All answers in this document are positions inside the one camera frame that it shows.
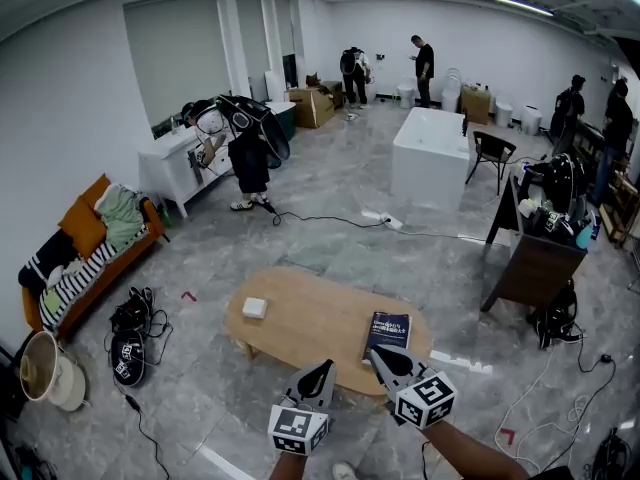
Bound black upright panel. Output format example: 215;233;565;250
282;52;299;90

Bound pale green cloth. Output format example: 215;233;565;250
40;287;63;315

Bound white tissue box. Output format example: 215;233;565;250
242;296;269;320

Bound beige round bin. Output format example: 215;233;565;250
18;330;88;414

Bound small cardboard box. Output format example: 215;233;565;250
322;80;346;110

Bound person's left forearm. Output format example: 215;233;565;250
268;450;309;480

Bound white upright panel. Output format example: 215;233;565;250
263;69;287;103

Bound person's dark shirt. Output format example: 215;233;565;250
524;464;577;480

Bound dark green cabinet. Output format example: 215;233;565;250
264;100;298;142

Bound black chair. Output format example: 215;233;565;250
464;130;517;195

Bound person's right forearm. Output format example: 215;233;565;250
422;417;529;480

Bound black white striped blanket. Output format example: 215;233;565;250
18;227;146;332

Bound wooden coffee table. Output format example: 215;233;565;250
224;266;434;397

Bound large cardboard box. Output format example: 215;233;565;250
288;86;336;129

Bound narrow grey roller blind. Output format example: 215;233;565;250
273;0;297;60
234;0;272;77

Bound green blanket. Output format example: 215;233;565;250
94;185;149;255

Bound orange cushion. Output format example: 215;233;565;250
58;195;109;259
79;173;112;209

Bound tall cardboard box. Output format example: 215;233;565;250
459;85;492;126

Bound orange sofa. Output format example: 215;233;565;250
18;173;169;342

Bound white vanity cabinet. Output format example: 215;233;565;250
137;125;236;218

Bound idle hand-held gripper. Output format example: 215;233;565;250
542;210;572;235

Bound white bathtub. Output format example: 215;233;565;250
390;106;471;214

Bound black equipment bundle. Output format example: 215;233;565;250
14;445;57;480

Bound dark wooden desk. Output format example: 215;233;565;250
480;172;590;314

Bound dark blue book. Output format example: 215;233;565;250
362;311;412;364

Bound coiled white cable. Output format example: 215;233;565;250
493;347;592;470

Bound black cable with adapter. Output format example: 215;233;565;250
544;317;618;469
112;382;172;480

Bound wide grey roller blind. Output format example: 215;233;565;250
123;0;234;129

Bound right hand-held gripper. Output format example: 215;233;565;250
369;343;459;430

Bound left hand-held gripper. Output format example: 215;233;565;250
267;359;337;457

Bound ceiling tube light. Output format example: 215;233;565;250
489;0;556;18

